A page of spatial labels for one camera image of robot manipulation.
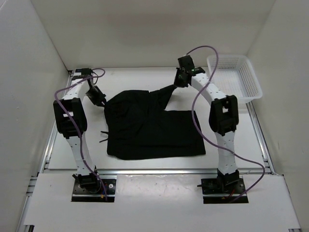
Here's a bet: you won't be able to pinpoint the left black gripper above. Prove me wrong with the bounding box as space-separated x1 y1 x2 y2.
85 86 107 108

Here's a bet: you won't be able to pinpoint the black shorts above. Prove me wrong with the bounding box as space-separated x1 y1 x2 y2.
104 85 206 160

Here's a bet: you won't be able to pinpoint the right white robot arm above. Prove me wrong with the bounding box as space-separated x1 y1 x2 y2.
174 67 239 193

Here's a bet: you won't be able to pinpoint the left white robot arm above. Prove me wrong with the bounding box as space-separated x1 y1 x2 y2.
53 76 106 195

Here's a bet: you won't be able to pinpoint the white perforated plastic basket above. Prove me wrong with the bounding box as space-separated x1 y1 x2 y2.
207 55 263 105

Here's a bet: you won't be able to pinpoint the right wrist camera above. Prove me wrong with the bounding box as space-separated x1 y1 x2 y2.
178 55 206 76

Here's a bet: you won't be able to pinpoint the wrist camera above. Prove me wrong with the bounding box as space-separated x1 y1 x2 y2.
72 68 93 80
178 55 206 76

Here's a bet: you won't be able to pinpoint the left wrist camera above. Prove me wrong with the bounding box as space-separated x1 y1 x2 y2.
72 68 93 80

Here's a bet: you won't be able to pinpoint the aluminium frame rail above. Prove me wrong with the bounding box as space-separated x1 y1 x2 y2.
42 167 271 176

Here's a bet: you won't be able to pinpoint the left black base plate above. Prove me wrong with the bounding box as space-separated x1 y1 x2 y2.
71 178 117 203

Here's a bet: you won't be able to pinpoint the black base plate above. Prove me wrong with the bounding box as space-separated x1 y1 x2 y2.
197 178 249 204
71 178 117 203

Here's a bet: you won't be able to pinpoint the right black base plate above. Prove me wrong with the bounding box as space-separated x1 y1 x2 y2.
197 178 249 204

